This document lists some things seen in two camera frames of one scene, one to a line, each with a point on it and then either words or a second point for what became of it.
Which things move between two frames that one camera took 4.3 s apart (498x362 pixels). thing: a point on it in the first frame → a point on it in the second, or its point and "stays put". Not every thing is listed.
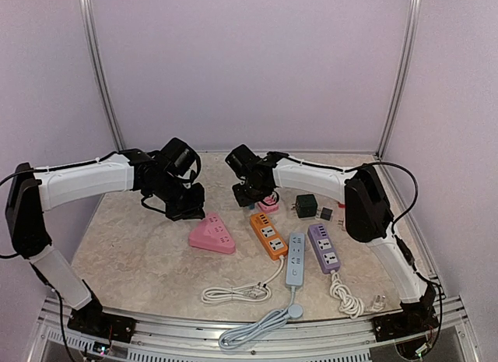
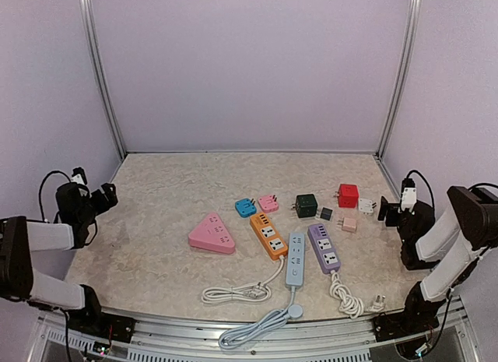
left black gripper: x=194 y=210 → x=111 y=197
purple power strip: x=324 y=247 stays put
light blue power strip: x=295 y=261 stays put
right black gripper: x=246 y=192 → x=391 y=215
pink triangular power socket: x=212 y=233 stays put
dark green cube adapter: x=306 y=205 stays put
